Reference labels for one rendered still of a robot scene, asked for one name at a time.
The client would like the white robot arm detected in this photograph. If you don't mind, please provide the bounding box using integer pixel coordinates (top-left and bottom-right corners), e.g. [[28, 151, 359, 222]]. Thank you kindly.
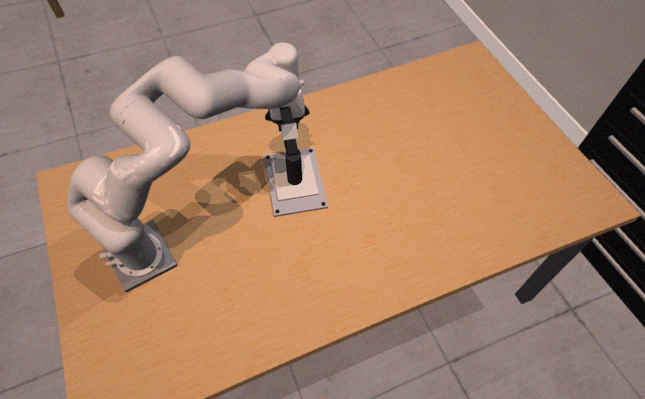
[[67, 42, 305, 277]]

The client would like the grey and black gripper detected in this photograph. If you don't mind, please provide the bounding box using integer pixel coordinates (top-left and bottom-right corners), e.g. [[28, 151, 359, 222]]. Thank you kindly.
[[265, 86, 310, 132]]

